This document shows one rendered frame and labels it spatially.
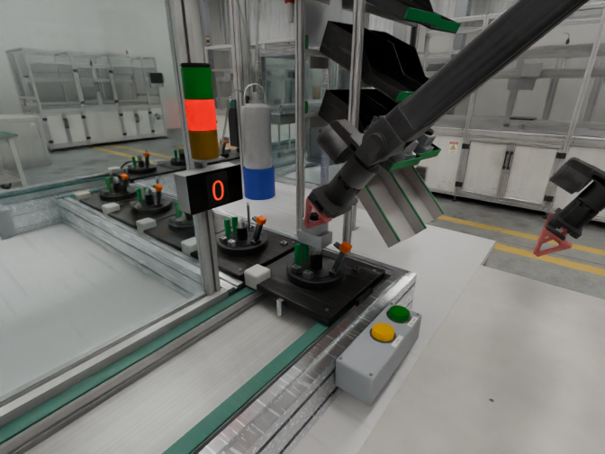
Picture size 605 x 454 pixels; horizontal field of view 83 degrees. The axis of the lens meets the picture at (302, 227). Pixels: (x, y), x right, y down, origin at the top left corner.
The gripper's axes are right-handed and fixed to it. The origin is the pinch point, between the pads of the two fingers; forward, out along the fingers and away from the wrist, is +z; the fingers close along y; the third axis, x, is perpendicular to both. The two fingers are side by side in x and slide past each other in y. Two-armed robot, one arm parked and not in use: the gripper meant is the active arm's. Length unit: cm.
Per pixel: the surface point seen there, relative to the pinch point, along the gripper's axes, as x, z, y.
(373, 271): 16.8, 3.3, -9.2
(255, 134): -63, 42, -53
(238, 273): -2.2, 18.5, 12.0
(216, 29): -948, 514, -810
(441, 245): 25, 12, -58
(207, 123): -20.3, -12.2, 19.8
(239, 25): -118, 25, -76
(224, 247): -11.5, 23.5, 7.5
